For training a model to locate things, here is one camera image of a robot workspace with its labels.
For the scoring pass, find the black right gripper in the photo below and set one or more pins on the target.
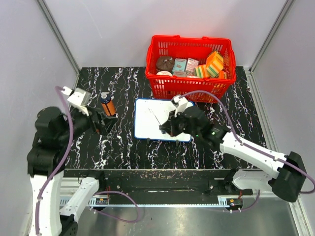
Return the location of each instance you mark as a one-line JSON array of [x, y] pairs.
[[170, 126]]

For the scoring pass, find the orange blue pump bottle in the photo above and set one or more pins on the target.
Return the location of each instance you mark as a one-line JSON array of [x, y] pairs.
[[107, 104]]

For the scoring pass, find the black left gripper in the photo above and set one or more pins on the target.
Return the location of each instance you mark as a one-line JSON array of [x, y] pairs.
[[96, 126]]

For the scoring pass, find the red plastic shopping basket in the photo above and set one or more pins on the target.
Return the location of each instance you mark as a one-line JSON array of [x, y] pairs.
[[165, 84]]

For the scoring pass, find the pink small box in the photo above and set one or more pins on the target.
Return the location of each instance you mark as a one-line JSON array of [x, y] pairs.
[[191, 64]]

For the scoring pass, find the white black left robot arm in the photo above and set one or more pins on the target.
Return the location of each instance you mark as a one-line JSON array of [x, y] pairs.
[[51, 145]]

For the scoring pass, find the brown round package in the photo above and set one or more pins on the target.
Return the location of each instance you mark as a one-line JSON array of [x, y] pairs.
[[165, 63]]

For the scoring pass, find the blue framed whiteboard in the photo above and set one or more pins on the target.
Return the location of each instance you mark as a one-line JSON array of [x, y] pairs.
[[149, 115]]

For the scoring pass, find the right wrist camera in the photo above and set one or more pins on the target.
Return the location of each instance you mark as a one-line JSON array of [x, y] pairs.
[[180, 103]]

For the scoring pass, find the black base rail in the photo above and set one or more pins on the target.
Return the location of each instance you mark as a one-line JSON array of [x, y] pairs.
[[168, 188]]

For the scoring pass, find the green yellow sponge pack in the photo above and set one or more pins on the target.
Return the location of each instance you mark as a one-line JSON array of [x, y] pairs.
[[201, 71]]

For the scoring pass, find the teal small box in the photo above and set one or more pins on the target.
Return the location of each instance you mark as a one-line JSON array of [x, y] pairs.
[[179, 65]]

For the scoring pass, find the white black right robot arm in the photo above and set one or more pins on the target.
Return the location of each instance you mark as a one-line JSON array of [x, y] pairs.
[[282, 174]]

